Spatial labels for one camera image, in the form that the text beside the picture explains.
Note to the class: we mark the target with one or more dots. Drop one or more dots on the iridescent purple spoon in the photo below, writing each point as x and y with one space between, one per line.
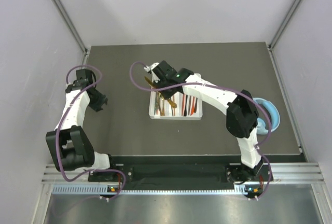
157 103

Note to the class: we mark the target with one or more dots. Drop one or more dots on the orange plastic knife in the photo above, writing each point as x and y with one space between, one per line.
193 107

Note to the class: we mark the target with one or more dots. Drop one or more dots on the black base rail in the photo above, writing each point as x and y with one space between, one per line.
197 172

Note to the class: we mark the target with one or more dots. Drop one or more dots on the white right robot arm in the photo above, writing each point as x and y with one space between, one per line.
239 109

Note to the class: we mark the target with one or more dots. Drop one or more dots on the white divided utensil tray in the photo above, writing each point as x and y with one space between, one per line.
177 103

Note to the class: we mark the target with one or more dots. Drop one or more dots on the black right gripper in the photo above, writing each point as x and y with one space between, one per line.
167 96

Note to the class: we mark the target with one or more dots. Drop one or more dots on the grey cable duct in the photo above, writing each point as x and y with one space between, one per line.
105 189

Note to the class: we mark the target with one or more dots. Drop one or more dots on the gold metal spoon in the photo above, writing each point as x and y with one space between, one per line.
161 106

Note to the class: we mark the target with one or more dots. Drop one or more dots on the light blue headphones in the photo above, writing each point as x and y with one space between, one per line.
274 116

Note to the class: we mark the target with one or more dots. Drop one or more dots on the orange plastic fork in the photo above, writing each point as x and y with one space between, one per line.
183 105

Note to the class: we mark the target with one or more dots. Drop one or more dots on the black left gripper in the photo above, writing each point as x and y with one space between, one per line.
102 99

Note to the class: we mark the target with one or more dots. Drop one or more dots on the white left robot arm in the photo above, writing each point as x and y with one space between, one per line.
68 144

